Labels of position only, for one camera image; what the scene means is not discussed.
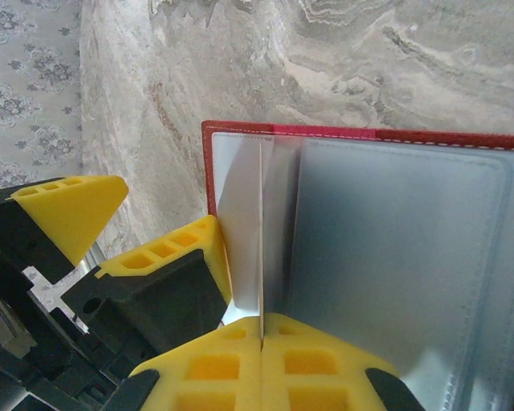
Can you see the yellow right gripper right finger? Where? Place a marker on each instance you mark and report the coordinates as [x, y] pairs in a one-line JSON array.
[[347, 385]]

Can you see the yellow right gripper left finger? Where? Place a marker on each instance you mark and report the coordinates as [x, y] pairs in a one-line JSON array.
[[175, 385]]

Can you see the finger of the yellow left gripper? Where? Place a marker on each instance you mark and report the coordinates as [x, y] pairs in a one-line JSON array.
[[68, 214], [163, 274]]

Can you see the black credit card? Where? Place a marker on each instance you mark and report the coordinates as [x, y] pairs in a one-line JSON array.
[[261, 257]]

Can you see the red leather card holder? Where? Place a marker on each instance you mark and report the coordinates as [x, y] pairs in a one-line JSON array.
[[390, 257]]

